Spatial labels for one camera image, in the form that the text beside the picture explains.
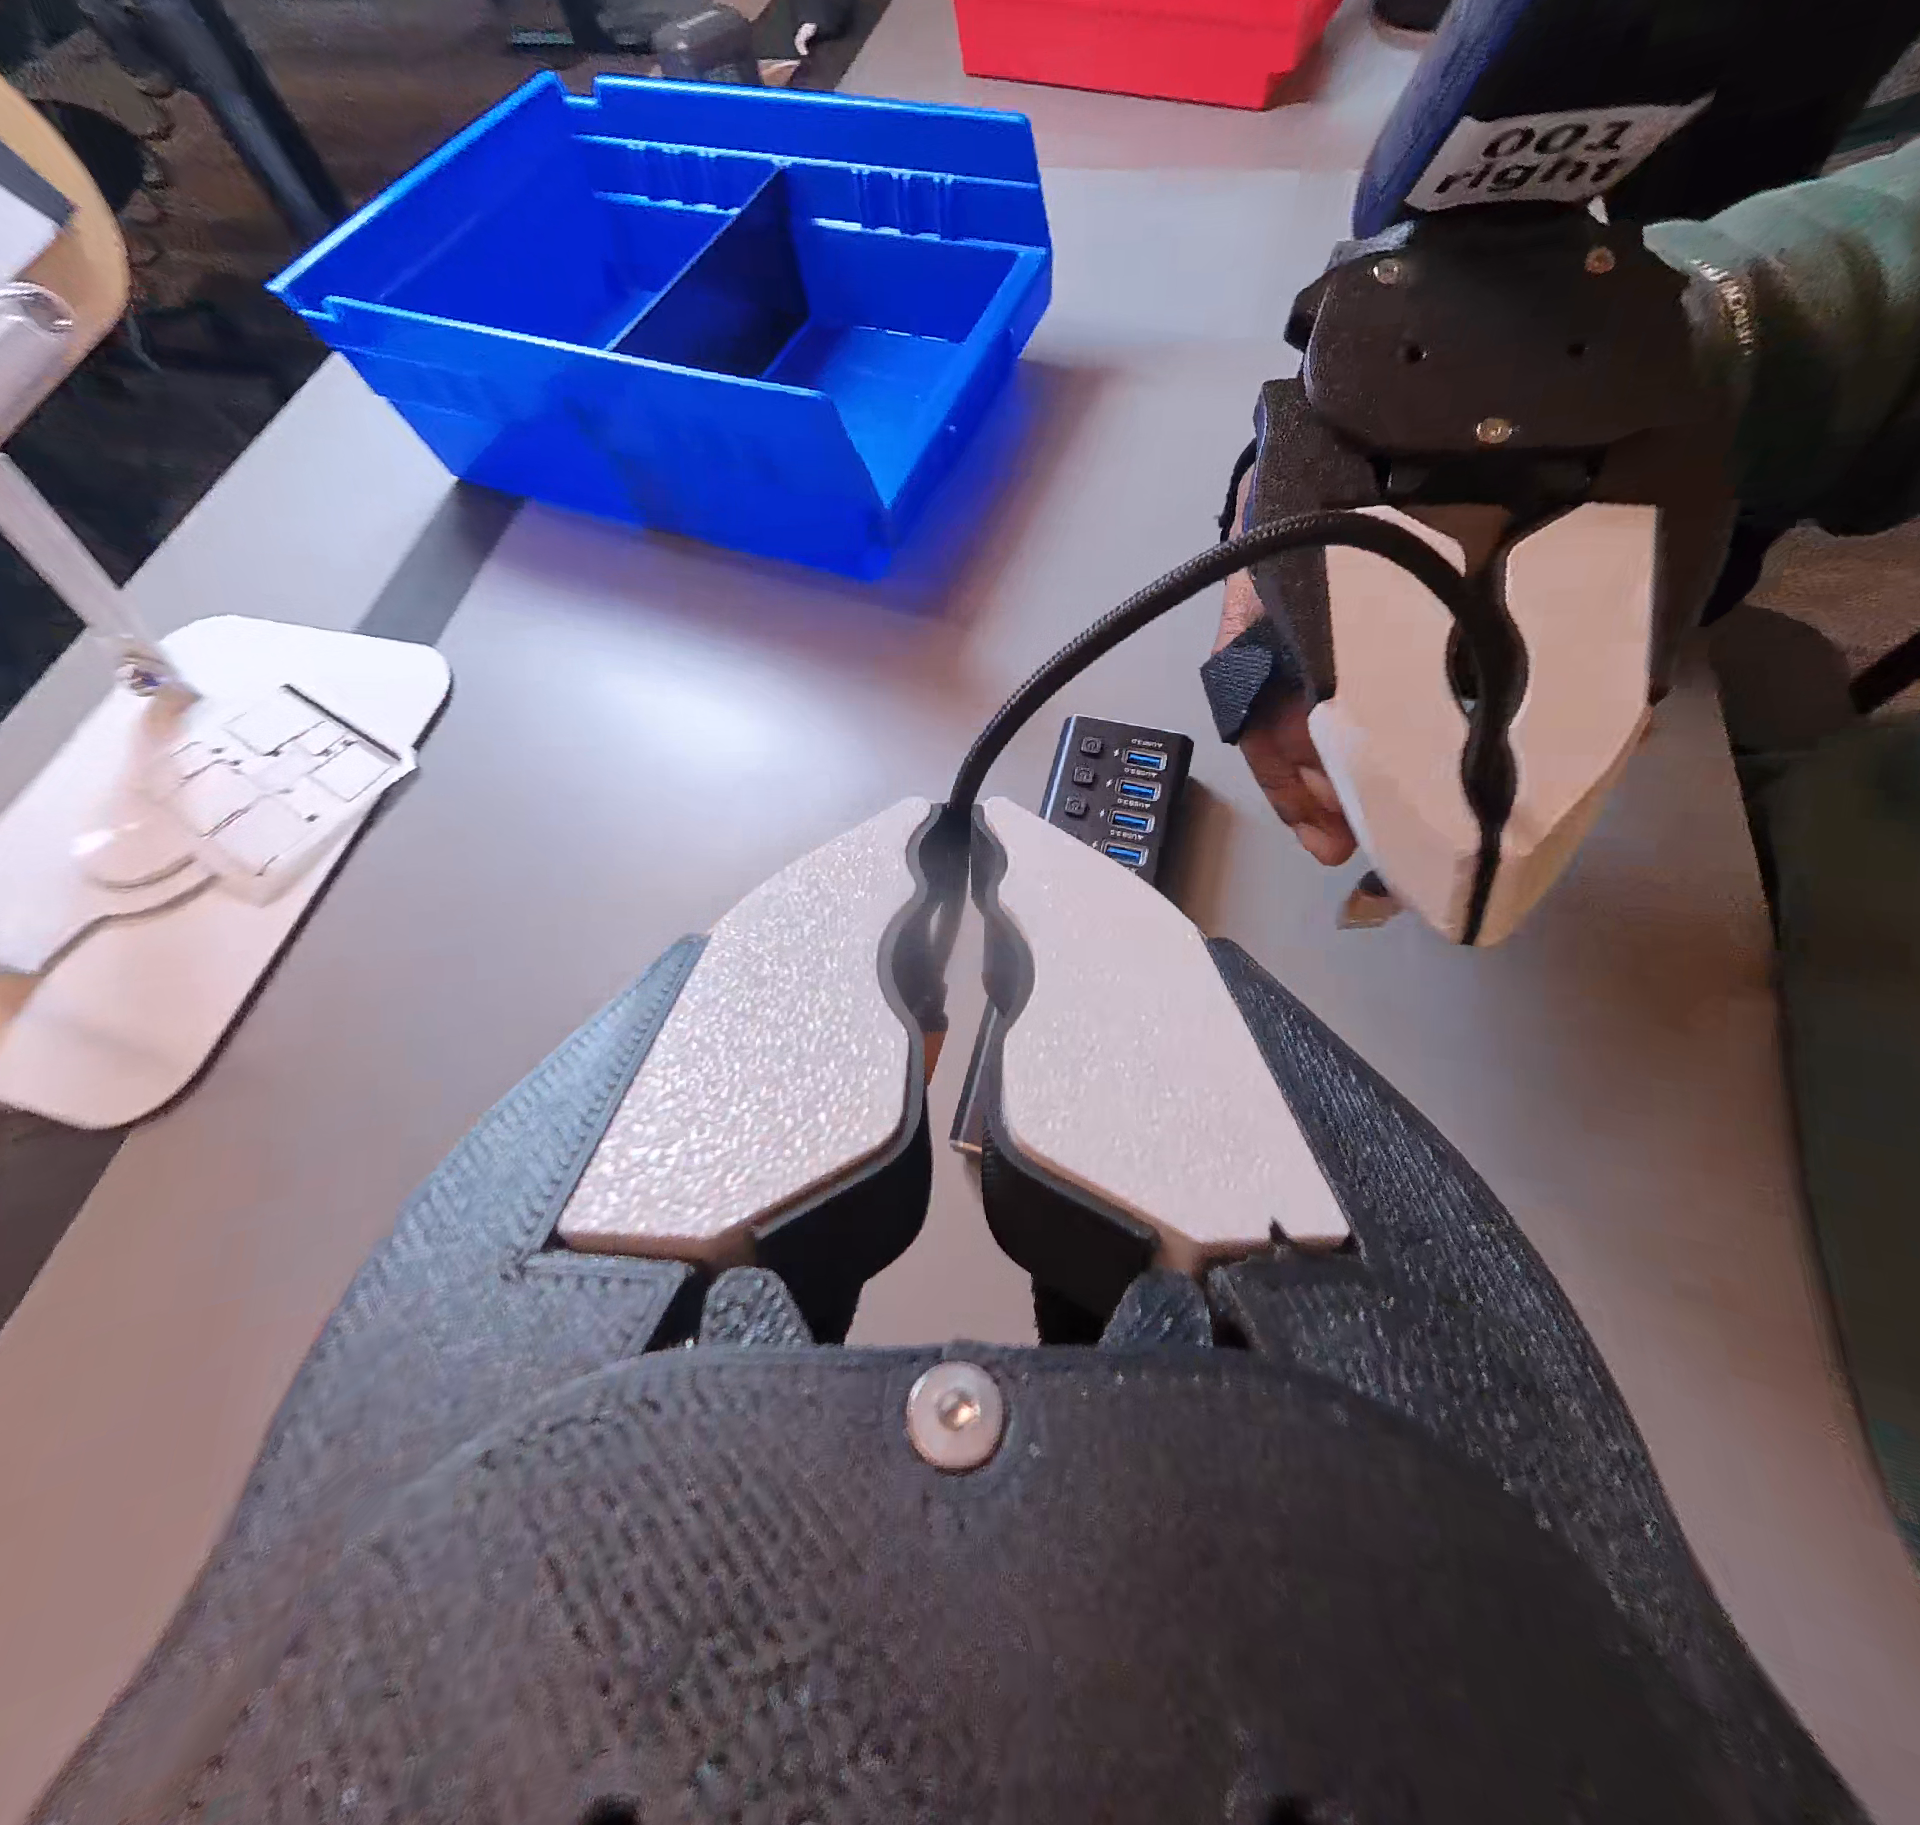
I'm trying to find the person's right hand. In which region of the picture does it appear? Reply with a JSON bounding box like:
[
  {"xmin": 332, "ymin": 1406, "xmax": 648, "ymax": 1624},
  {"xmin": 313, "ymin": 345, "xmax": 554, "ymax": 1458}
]
[{"xmin": 1212, "ymin": 566, "xmax": 1410, "ymax": 934}]

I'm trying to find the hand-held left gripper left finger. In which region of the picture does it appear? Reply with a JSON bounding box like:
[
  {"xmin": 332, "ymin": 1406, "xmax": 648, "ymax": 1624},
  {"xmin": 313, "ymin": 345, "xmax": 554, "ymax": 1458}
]
[{"xmin": 557, "ymin": 796, "xmax": 933, "ymax": 1260}]

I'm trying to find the white stand with printed tags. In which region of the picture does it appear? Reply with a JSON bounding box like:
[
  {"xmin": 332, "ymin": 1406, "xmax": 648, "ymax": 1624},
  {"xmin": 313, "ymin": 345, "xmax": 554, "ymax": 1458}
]
[{"xmin": 0, "ymin": 281, "xmax": 453, "ymax": 1129}]

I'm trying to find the red plastic bin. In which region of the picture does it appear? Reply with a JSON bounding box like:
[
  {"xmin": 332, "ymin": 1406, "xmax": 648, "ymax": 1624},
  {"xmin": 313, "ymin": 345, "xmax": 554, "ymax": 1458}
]
[{"xmin": 935, "ymin": 0, "xmax": 1374, "ymax": 110}]

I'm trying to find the black braided usb cable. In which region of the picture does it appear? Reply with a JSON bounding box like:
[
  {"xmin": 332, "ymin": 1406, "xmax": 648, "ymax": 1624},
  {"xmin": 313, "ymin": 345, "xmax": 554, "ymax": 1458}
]
[{"xmin": 899, "ymin": 521, "xmax": 1508, "ymax": 1039}]

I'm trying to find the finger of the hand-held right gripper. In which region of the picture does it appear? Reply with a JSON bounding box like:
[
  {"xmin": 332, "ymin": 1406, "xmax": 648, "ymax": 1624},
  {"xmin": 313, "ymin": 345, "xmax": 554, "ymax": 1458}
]
[
  {"xmin": 1306, "ymin": 505, "xmax": 1487, "ymax": 949},
  {"xmin": 1477, "ymin": 496, "xmax": 1669, "ymax": 949}
]

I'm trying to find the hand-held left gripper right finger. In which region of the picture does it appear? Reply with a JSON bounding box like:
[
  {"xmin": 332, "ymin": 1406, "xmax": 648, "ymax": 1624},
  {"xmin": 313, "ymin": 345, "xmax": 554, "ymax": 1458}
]
[{"xmin": 973, "ymin": 796, "xmax": 1352, "ymax": 1279}]

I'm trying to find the person's right forearm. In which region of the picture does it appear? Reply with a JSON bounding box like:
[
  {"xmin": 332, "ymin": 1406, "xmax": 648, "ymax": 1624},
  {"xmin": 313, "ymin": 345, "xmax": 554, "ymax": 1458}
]
[{"xmin": 1640, "ymin": 146, "xmax": 1920, "ymax": 538}]

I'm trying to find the blue plastic bin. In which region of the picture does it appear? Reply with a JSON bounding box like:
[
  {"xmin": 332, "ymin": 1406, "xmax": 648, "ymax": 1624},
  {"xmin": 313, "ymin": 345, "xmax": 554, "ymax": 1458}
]
[{"xmin": 267, "ymin": 71, "xmax": 1053, "ymax": 583}]

